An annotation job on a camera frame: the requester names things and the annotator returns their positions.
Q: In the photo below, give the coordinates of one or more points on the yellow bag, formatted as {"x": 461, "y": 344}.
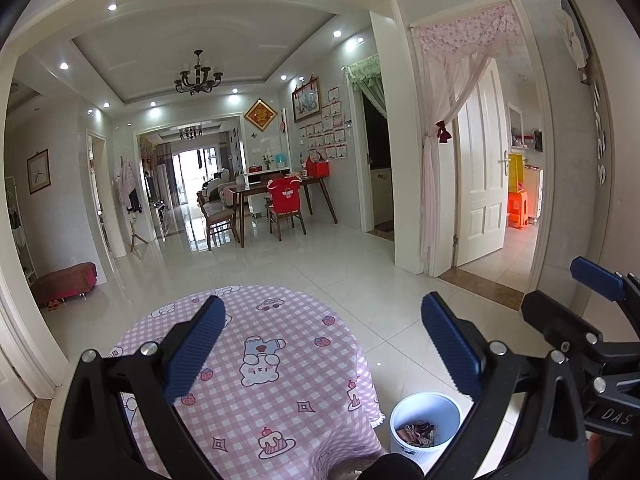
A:
{"x": 516, "y": 172}

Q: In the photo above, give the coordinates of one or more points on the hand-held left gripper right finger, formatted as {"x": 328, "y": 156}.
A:
{"x": 452, "y": 345}

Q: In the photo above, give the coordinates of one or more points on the red basket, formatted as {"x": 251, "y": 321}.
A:
{"x": 318, "y": 167}

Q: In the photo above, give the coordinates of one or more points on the large black chandelier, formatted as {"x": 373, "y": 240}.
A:
{"x": 198, "y": 80}

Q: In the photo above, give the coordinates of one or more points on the white sideboard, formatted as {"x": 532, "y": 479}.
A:
{"x": 255, "y": 175}

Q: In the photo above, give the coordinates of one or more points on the pink hanging garment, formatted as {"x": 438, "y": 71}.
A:
{"x": 125, "y": 180}

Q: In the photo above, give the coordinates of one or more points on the small framed ink painting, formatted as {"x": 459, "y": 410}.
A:
{"x": 38, "y": 171}

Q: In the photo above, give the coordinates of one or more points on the white standing air conditioner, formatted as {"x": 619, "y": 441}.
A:
{"x": 163, "y": 185}

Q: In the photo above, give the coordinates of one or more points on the group of ceiling spotlights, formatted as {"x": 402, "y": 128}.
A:
{"x": 111, "y": 6}

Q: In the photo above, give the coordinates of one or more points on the small potted plant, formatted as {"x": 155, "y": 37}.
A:
{"x": 268, "y": 161}

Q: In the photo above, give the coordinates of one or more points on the wall of award certificates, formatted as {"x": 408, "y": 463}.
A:
{"x": 325, "y": 135}

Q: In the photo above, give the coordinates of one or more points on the wooden dining chair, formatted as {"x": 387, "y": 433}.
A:
{"x": 287, "y": 220}
{"x": 217, "y": 217}

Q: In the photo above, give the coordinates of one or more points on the red hanging ornament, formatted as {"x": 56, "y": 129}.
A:
{"x": 283, "y": 122}

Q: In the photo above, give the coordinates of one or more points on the white plastic bucket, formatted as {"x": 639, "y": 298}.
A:
{"x": 425, "y": 405}

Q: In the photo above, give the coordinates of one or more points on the white framed mirror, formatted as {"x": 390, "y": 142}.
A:
{"x": 515, "y": 122}

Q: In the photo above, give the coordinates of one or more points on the wooden coat stand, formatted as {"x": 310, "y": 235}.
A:
{"x": 135, "y": 235}

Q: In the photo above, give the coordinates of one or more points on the red chair cover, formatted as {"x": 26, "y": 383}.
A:
{"x": 284, "y": 194}

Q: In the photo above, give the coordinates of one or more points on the red upholstered bench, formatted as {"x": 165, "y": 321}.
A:
{"x": 65, "y": 280}

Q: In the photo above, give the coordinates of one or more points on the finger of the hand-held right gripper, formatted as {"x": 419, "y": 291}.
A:
{"x": 595, "y": 274}
{"x": 555, "y": 317}

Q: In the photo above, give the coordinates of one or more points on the pink checked cartoon tablecloth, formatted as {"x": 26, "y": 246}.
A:
{"x": 280, "y": 320}

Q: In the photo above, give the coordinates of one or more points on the red diamond wall decoration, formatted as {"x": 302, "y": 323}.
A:
{"x": 260, "y": 115}

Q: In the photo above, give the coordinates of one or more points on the white panel door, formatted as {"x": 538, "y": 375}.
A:
{"x": 482, "y": 180}

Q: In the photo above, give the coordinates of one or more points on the grey massage chair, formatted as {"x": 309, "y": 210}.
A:
{"x": 218, "y": 187}

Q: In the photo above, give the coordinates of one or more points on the dark wooden dining table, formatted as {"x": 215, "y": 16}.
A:
{"x": 255, "y": 187}

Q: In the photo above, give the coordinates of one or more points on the orange slippers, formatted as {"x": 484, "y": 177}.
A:
{"x": 53, "y": 305}

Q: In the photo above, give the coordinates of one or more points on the pink floral curtain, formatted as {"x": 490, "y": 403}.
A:
{"x": 450, "y": 75}

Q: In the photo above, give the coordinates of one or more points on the small black chandelier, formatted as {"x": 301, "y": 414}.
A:
{"x": 191, "y": 133}

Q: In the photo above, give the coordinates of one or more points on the teal container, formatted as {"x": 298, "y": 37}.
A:
{"x": 280, "y": 161}

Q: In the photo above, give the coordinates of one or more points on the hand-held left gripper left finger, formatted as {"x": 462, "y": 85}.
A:
{"x": 195, "y": 345}

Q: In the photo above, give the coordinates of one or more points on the white hanging cloth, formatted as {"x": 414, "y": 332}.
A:
{"x": 572, "y": 35}

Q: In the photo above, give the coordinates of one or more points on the row of metal wall hooks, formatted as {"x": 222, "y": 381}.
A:
{"x": 599, "y": 135}

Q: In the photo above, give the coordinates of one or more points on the large framed painting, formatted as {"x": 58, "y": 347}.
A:
{"x": 306, "y": 101}

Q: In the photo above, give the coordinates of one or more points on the orange plastic stool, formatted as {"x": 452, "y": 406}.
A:
{"x": 518, "y": 207}

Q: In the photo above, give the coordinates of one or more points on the green lace curtain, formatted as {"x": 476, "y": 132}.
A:
{"x": 365, "y": 72}

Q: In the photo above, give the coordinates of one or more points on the red bow tieback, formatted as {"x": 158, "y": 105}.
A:
{"x": 443, "y": 131}

